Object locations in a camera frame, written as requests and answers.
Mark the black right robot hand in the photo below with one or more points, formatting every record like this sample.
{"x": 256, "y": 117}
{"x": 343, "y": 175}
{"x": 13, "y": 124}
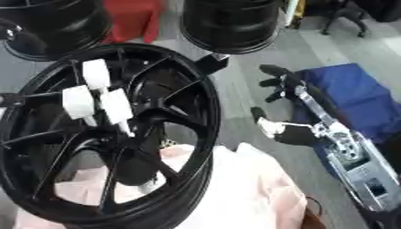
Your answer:
{"x": 292, "y": 134}

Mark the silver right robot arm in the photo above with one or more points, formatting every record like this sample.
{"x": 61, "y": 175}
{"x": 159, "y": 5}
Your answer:
{"x": 360, "y": 167}

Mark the black spoked wheel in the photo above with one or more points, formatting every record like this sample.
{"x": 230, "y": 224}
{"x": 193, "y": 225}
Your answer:
{"x": 201, "y": 98}

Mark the black wheel rim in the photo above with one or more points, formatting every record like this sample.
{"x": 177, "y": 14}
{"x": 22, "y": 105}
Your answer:
{"x": 229, "y": 25}
{"x": 52, "y": 27}

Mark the pale pink cloth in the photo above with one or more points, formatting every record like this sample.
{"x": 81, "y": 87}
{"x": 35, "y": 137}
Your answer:
{"x": 250, "y": 190}

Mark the blue cloth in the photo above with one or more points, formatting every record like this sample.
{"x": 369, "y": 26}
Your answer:
{"x": 355, "y": 95}

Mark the black office chair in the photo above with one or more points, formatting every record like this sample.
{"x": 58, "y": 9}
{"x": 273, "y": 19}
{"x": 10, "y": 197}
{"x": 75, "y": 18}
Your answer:
{"x": 344, "y": 18}

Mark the red stool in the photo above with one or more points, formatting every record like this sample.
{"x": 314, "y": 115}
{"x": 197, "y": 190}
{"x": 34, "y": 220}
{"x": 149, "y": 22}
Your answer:
{"x": 133, "y": 19}

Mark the black wheel clamp bracket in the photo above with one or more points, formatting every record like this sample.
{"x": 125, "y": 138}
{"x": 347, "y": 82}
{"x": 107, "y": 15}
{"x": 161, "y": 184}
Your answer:
{"x": 211, "y": 63}

